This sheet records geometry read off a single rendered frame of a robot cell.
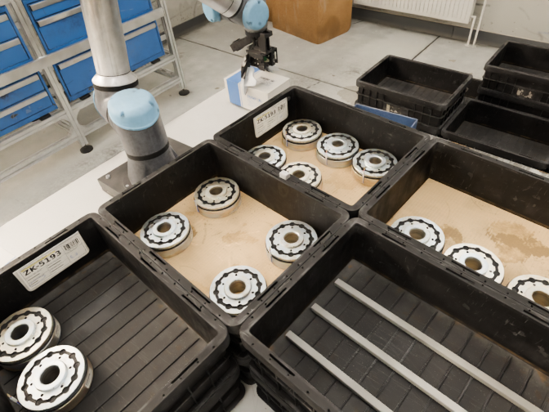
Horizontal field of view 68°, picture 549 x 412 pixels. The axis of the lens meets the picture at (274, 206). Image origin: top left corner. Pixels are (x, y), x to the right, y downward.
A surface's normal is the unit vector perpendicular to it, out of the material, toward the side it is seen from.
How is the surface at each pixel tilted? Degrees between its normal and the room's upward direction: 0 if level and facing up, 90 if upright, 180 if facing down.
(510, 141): 0
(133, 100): 4
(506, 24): 90
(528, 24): 90
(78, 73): 90
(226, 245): 0
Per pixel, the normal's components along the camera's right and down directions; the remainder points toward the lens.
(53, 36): 0.77, 0.40
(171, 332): -0.07, -0.71
